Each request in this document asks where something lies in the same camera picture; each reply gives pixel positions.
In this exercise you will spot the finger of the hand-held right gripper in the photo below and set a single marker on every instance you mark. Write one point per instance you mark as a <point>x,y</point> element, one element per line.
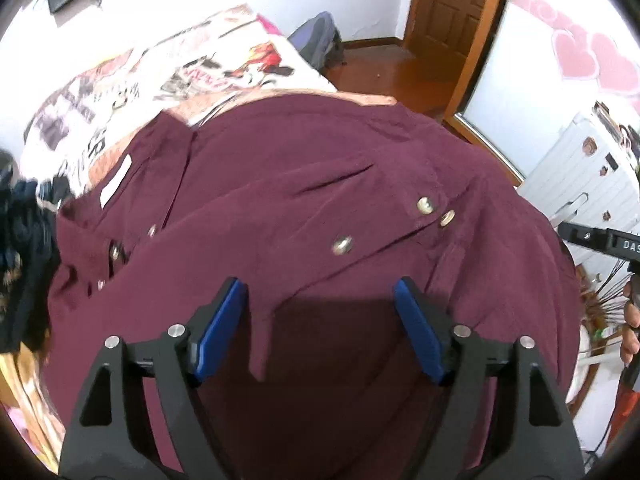
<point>582,234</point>

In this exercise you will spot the white ribbed suitcase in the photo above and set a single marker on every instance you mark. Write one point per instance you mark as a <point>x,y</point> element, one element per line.
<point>575,180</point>

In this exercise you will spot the orange cloth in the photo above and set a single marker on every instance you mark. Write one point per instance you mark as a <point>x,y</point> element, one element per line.
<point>625,410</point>

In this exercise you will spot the brown wooden door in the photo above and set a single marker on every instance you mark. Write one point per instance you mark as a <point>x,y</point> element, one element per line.
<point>452,5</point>

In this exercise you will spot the person's right hand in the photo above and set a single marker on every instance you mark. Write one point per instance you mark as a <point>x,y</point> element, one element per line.
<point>632,320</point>

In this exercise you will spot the grey blue backpack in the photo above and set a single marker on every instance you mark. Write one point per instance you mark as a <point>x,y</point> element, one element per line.
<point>315,40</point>

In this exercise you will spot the maroon button shirt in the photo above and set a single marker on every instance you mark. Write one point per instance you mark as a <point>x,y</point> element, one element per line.
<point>300,185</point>

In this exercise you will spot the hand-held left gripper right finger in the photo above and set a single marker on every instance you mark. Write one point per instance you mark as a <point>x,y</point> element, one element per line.
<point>417,330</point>

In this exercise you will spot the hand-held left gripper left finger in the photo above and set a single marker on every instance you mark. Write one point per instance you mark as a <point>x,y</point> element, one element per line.
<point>220,330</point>

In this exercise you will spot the mirror door with pink hearts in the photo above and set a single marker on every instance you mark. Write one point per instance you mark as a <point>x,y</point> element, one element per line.
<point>530,85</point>

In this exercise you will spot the printed blanket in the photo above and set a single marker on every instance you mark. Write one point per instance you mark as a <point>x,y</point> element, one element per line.
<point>150,75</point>

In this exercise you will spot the dark cloth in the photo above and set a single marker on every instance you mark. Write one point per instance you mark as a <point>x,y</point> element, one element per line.
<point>25,260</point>

